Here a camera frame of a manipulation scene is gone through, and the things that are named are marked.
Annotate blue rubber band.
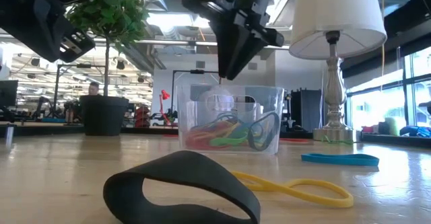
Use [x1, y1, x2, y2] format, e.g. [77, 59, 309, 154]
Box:
[300, 153, 380, 168]
[215, 112, 257, 141]

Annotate clear plastic bin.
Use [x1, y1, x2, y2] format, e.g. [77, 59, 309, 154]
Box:
[176, 84, 286, 156]

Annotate long yellow rubber band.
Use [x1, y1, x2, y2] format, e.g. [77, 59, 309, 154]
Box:
[230, 170, 354, 209]

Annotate red desk lamp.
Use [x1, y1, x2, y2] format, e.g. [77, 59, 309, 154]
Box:
[158, 89, 172, 126]

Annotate black cabinet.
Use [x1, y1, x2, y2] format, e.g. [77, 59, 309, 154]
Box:
[290, 88, 323, 133]

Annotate white lamp shade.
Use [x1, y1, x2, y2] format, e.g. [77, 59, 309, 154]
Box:
[288, 0, 388, 61]

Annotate silver lamp base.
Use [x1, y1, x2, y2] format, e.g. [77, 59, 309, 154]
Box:
[312, 30, 360, 142]

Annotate red machine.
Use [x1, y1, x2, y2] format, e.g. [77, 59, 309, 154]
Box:
[134, 105, 151, 128]

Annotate artificial green plant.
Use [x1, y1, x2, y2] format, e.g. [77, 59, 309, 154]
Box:
[65, 0, 151, 97]

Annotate seated person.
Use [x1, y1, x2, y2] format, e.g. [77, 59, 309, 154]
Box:
[88, 81, 102, 96]

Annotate black plant pot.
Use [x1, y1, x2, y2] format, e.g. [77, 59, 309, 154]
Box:
[79, 94, 131, 137]

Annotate green cylinder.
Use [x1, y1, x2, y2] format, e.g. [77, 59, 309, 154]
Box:
[385, 116, 401, 137]

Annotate blue object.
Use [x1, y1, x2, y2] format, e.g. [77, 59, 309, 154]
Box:
[399, 125, 431, 138]

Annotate black monitor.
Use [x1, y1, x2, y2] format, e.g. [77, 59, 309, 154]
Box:
[0, 79, 19, 108]

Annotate black rig frame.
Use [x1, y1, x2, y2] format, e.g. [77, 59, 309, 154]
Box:
[170, 69, 222, 117]
[53, 63, 106, 117]

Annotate yellow hanging cord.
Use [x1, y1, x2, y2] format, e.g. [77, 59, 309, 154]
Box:
[380, 0, 386, 92]

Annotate black frame rail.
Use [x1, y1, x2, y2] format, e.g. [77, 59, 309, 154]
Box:
[0, 124, 316, 140]
[356, 132, 431, 149]

